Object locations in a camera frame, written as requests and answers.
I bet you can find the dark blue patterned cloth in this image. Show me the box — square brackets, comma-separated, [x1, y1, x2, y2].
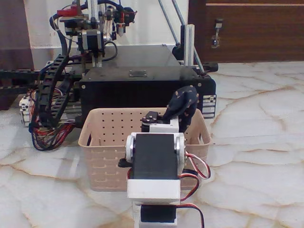
[162, 86, 199, 133]

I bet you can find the black 3D printer base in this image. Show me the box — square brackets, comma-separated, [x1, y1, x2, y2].
[75, 43, 217, 130]

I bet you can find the beige perforated plastic basket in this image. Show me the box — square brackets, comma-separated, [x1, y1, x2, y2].
[78, 107, 212, 192]

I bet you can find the metal threaded rod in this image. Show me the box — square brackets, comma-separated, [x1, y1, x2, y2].
[157, 0, 181, 48]
[171, 0, 207, 76]

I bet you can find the aluminium extrusion upright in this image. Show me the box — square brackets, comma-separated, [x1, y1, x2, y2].
[180, 23, 196, 67]

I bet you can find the metal door stopper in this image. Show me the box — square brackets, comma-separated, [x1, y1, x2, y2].
[210, 18, 224, 49]

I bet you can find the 3D printer print head carriage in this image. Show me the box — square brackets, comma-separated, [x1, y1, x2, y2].
[49, 0, 139, 68]

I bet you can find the dark brown wooden door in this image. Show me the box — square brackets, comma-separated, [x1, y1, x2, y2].
[187, 0, 304, 64]

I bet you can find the red white black servo cable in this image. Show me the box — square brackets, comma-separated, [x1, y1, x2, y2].
[184, 152, 212, 181]

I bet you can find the black and red servo cable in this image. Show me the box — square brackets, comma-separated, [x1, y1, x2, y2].
[177, 173, 205, 228]

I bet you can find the red and black wire bundle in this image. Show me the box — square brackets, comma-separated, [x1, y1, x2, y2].
[28, 116, 78, 152]

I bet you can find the black cable drag chain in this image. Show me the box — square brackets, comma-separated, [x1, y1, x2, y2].
[35, 53, 72, 130]

